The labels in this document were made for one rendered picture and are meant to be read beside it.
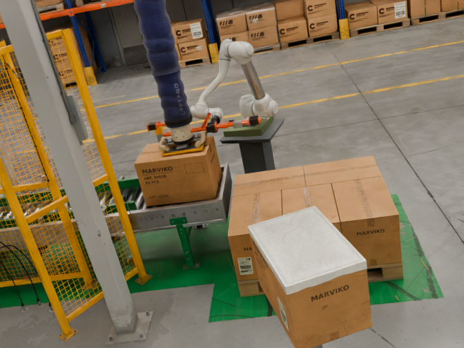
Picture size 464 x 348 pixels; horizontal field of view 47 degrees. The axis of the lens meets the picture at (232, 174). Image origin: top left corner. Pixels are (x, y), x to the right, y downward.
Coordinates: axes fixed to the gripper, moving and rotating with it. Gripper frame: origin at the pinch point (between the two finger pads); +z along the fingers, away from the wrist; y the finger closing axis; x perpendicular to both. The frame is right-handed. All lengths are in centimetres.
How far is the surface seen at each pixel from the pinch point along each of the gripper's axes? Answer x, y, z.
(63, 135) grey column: 72, -47, 112
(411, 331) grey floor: -120, 110, 131
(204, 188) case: 13.8, 42.6, 20.8
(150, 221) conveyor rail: 61, 59, 34
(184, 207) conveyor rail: 30, 50, 35
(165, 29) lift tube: 19, -84, 9
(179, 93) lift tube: 19.3, -34.1, 7.1
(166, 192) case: 47, 42, 19
